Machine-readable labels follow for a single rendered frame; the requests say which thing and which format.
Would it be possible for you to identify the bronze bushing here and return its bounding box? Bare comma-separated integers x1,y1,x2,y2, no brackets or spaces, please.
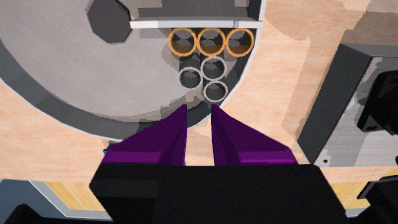
197,27,226,56
224,28,254,57
168,27,197,56

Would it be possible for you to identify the grey metal ring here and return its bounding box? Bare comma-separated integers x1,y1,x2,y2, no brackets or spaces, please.
200,52,227,81
177,58,203,90
203,76,228,102

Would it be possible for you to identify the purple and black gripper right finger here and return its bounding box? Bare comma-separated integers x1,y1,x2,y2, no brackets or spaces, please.
211,104,298,166

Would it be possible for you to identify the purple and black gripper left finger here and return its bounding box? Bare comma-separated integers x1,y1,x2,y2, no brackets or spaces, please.
99,104,188,166

